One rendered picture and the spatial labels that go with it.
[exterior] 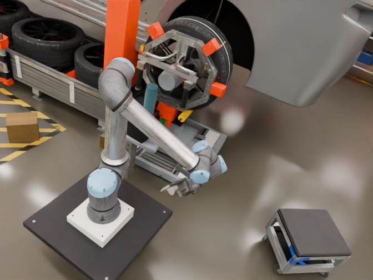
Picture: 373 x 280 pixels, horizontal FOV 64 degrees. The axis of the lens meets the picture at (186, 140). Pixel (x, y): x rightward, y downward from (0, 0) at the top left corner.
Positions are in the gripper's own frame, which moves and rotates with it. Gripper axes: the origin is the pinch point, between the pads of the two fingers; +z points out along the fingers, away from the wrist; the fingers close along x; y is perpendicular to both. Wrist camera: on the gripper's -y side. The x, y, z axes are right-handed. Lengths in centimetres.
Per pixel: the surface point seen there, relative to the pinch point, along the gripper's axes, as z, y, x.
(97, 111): 49, -109, 47
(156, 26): -39, -102, 0
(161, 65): -30, -73, -1
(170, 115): -10, -64, 44
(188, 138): -6, -55, 80
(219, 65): -61, -66, 25
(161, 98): -12, -76, 35
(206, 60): -56, -68, 15
